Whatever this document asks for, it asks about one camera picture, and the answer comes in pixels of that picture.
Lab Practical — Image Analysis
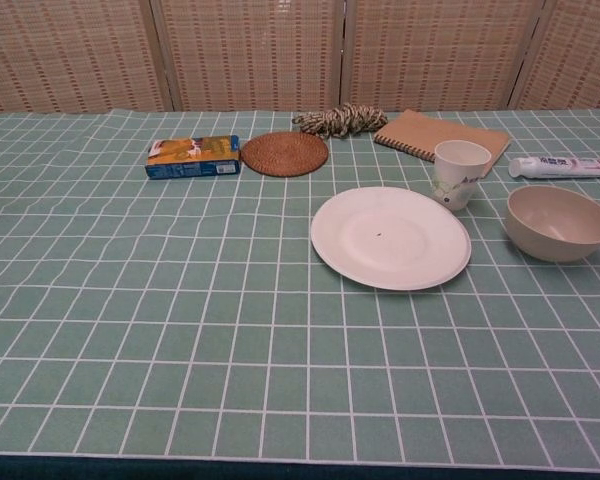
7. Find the beige bowl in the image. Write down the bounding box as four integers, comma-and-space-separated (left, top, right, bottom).
503, 185, 600, 263

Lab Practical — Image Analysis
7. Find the white paper cup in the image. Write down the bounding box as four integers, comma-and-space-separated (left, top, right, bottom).
432, 140, 493, 212

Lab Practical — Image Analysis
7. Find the blue and orange snack box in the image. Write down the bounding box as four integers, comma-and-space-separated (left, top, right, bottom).
145, 134, 243, 180

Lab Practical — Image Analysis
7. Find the white toothpaste tube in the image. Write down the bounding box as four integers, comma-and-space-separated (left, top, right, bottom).
508, 156, 600, 179

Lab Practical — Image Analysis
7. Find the bundle of twisted rope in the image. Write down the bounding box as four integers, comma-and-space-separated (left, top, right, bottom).
292, 102, 390, 140

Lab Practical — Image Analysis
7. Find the round woven rattan coaster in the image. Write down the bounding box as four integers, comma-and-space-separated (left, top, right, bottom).
241, 131, 330, 178

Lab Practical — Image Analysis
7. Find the bamboo folding screen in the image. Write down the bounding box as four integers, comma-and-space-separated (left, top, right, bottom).
0, 0, 600, 119

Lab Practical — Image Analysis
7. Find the white paper plate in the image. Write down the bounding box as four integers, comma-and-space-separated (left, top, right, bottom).
309, 186, 473, 292

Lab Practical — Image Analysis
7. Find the brown spiral notebook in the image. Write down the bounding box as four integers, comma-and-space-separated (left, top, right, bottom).
372, 109, 512, 178

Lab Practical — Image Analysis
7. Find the green checked tablecloth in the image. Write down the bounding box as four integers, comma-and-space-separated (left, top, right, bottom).
0, 108, 600, 464

